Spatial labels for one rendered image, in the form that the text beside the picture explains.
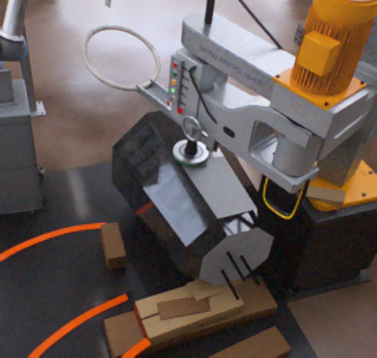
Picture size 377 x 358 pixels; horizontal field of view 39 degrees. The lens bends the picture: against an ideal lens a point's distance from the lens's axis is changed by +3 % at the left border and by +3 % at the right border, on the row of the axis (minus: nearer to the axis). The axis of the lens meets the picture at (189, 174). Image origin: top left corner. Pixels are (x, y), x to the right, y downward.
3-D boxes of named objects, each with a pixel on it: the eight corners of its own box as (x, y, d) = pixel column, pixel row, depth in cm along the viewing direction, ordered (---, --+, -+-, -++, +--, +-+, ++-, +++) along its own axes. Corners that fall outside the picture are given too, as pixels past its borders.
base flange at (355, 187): (343, 146, 351) (346, 141, 347) (391, 197, 318) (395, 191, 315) (278, 158, 335) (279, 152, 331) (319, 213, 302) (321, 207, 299)
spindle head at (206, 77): (241, 137, 290) (257, 66, 260) (214, 153, 278) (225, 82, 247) (196, 107, 307) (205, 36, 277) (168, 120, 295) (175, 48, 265)
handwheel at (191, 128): (210, 140, 281) (215, 118, 271) (198, 147, 276) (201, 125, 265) (192, 126, 288) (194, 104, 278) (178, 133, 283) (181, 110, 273)
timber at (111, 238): (100, 236, 367) (100, 224, 359) (117, 232, 370) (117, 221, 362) (108, 269, 347) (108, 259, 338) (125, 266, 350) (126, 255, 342)
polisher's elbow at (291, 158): (286, 146, 264) (295, 114, 251) (319, 164, 256) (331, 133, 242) (264, 162, 253) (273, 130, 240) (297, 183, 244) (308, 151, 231)
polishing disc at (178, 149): (169, 142, 316) (169, 141, 316) (203, 139, 322) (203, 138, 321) (177, 166, 302) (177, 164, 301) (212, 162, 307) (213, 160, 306)
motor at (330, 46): (366, 87, 225) (406, -9, 198) (321, 114, 207) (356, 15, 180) (311, 59, 238) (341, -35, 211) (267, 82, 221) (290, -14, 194)
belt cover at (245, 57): (357, 124, 234) (370, 91, 222) (321, 146, 220) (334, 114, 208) (203, 35, 280) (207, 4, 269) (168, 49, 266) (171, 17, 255)
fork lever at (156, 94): (235, 141, 293) (236, 135, 289) (211, 155, 282) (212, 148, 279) (155, 82, 325) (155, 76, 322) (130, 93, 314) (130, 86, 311)
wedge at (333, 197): (343, 197, 308) (346, 190, 305) (341, 208, 301) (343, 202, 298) (309, 186, 312) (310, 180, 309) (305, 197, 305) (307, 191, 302)
